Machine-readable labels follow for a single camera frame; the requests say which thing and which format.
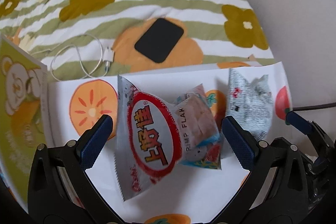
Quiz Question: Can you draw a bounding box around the grey white snack bag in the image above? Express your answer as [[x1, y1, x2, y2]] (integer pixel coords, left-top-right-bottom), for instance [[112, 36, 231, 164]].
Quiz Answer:
[[226, 69, 273, 141]]

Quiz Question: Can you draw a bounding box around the green cardboard box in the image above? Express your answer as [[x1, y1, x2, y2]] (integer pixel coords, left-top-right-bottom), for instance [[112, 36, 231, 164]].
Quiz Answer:
[[1, 35, 49, 210]]

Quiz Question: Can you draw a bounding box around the white charger cable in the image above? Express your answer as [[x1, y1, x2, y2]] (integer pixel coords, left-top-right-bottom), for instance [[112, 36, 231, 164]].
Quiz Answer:
[[27, 33, 116, 80]]

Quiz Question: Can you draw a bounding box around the black lamp stand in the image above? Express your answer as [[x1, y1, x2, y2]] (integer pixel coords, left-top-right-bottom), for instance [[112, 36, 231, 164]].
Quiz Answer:
[[293, 102, 336, 111]]

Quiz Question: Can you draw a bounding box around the fruit print tablecloth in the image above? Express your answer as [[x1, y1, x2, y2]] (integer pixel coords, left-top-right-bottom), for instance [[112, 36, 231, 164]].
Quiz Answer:
[[41, 61, 293, 224]]

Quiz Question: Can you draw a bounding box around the black phone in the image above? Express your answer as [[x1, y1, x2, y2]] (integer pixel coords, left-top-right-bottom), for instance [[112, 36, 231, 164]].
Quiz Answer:
[[134, 18, 184, 64]]

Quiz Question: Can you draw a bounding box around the floral striped quilt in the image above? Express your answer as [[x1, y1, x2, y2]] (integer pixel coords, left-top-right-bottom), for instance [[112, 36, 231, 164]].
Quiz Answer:
[[1, 0, 274, 80]]

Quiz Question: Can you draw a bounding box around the white red shrimp flakes bag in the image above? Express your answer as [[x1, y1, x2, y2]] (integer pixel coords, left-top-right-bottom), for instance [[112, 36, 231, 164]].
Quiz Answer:
[[114, 76, 223, 201]]

